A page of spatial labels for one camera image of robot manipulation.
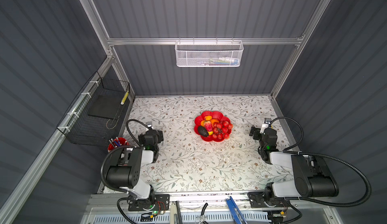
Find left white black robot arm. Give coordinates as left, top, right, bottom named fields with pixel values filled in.
left=100, top=119, right=164, bottom=205

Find white wire mesh basket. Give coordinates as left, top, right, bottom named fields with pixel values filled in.
left=174, top=40, right=244, bottom=67

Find right black corrugated cable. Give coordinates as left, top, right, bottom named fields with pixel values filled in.
left=269, top=116, right=372, bottom=208

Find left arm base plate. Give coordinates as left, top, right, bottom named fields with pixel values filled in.
left=127, top=194, right=170, bottom=212

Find red fake grape bunch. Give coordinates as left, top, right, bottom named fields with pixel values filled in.
left=212, top=121, right=233, bottom=141

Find yellow item in black basket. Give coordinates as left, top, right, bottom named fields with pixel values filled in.
left=121, top=91, right=130, bottom=105

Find black wire basket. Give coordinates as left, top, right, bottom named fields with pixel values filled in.
left=57, top=74, right=131, bottom=147

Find red flower-shaped fruit bowl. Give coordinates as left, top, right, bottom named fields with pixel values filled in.
left=194, top=111, right=233, bottom=142

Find orange fake bell pepper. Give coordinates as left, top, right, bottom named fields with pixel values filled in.
left=201, top=118, right=219, bottom=127

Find red pen cup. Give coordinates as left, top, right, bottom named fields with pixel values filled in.
left=107, top=137, right=129, bottom=152

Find black pliers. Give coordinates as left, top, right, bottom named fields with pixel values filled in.
left=198, top=203, right=208, bottom=224

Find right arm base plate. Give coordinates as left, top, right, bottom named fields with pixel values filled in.
left=248, top=191, right=289, bottom=208

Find black corrugated cable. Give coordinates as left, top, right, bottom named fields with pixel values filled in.
left=269, top=116, right=372, bottom=208
left=100, top=119, right=152, bottom=193

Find left black corrugated cable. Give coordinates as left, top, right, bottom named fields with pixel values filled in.
left=100, top=119, right=152, bottom=193

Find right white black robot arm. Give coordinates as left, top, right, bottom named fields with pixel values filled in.
left=249, top=118, right=339, bottom=202

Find red fake strawberry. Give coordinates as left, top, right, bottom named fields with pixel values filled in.
left=204, top=121, right=213, bottom=132

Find dark fake avocado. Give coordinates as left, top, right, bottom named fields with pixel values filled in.
left=198, top=125, right=209, bottom=137

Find blue tool handle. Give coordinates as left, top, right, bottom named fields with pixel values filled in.
left=226, top=196, right=248, bottom=224

